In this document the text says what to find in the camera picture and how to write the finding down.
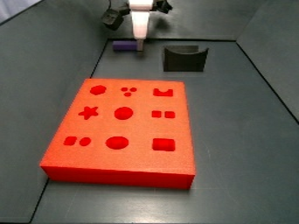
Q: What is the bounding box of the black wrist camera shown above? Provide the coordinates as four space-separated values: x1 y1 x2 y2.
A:
153 0 173 14
101 9 129 31

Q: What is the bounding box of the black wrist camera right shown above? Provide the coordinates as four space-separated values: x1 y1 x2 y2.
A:
153 0 173 14

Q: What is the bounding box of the black curved fixture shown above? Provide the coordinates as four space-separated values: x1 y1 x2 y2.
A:
162 45 209 72

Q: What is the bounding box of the purple rectangular block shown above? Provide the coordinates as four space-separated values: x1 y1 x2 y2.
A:
112 40 136 51

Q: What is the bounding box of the red foam shape board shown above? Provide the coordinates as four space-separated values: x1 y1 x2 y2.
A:
40 79 196 189

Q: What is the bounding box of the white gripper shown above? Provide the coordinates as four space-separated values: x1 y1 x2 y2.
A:
128 0 153 52

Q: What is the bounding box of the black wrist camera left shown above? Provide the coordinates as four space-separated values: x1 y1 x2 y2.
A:
101 9 129 31

